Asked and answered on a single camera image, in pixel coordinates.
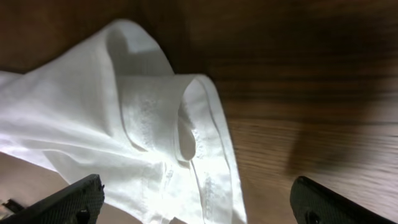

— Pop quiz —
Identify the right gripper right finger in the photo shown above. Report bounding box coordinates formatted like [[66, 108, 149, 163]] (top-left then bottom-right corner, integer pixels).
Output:
[[290, 176, 395, 224]]

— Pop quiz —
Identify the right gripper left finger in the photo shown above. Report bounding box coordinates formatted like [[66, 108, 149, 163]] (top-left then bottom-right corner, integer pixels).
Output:
[[1, 174, 105, 224]]

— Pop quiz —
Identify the white t-shirt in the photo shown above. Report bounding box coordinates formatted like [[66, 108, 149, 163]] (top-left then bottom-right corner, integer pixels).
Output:
[[1, 20, 247, 223]]

